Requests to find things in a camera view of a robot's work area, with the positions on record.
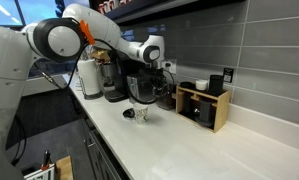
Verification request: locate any white tool rack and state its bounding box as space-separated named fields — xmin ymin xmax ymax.
xmin=23 ymin=149 xmax=57 ymax=180

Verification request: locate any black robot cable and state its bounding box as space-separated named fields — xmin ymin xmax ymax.
xmin=31 ymin=38 xmax=158 ymax=105

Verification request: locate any patterned paper cup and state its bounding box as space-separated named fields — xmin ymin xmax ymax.
xmin=132 ymin=102 xmax=150 ymax=125

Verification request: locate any glass coffee jar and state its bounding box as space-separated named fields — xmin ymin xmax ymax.
xmin=154 ymin=82 xmax=178 ymax=111

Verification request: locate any dark wall shelf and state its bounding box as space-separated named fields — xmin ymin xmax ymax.
xmin=88 ymin=0 xmax=248 ymax=25

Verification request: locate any wooden table top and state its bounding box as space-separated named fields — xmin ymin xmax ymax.
xmin=54 ymin=155 xmax=74 ymax=180

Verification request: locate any wooden organizer shelf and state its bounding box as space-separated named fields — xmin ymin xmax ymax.
xmin=175 ymin=83 xmax=231 ymax=134

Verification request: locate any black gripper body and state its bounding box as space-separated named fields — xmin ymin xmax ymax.
xmin=138 ymin=67 xmax=166 ymax=88

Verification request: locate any small white cup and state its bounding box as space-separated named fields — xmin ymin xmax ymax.
xmin=195 ymin=79 xmax=209 ymax=92

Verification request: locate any black cylinder container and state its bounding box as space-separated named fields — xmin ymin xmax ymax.
xmin=208 ymin=74 xmax=225 ymax=98

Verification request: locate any white wall outlet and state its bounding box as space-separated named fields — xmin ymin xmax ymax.
xmin=160 ymin=58 xmax=178 ymax=75

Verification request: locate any orange cable clip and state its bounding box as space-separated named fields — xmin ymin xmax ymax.
xmin=79 ymin=19 xmax=96 ymax=46

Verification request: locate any steel canister with black lid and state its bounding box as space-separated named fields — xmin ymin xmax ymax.
xmin=126 ymin=73 xmax=157 ymax=105

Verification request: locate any small wall sign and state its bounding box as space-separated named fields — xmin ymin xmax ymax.
xmin=222 ymin=67 xmax=235 ymax=84

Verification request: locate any black cabinet front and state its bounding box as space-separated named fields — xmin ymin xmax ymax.
xmin=79 ymin=114 xmax=131 ymax=180

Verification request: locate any Keurig coffee maker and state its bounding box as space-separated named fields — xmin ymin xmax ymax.
xmin=99 ymin=49 xmax=143 ymax=103

